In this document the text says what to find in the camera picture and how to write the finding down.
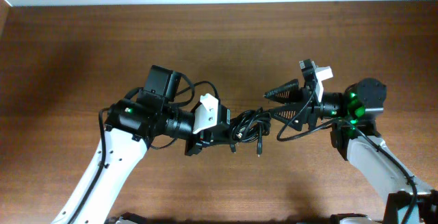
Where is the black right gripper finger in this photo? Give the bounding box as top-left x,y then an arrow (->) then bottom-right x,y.
268,103 -> 302,121
264,79 -> 301,103

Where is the thick black cable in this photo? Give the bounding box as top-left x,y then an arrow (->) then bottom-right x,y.
228,106 -> 274,143

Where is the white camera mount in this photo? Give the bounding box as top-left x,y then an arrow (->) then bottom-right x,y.
192,93 -> 219,134
315,66 -> 333,102

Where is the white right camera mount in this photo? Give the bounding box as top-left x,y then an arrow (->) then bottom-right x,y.
315,66 -> 333,102

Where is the black camera cable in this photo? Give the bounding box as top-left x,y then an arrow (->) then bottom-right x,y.
276,79 -> 418,224
150,73 -> 220,150

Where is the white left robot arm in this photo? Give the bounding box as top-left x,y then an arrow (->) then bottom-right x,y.
54,65 -> 231,223

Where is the black left camera cable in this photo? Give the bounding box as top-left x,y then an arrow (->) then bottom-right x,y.
150,73 -> 220,150

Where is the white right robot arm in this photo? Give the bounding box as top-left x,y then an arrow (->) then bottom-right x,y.
264,78 -> 437,223

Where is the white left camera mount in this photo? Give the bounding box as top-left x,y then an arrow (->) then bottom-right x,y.
192,93 -> 219,134

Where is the black right camera cable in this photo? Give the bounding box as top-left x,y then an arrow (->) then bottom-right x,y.
276,79 -> 418,224

